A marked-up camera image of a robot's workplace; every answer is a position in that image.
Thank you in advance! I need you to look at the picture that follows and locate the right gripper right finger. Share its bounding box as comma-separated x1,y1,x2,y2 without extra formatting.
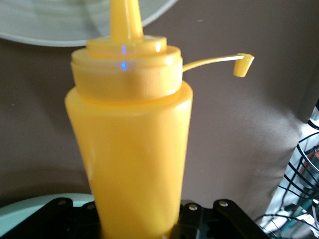
171,199,270,239

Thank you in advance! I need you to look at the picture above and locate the teal cable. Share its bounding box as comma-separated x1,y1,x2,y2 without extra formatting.
298,203,314,214

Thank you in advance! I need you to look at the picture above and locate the brown table cloth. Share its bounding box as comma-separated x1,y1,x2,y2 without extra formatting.
0,0,319,225

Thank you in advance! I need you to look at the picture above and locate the beige plate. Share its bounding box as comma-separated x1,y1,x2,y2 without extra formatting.
0,0,179,47

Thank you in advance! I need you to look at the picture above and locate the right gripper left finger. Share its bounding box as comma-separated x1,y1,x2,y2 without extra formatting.
0,198,103,239

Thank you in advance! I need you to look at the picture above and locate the yellow squeeze bottle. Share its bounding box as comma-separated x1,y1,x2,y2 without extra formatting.
64,0,255,239

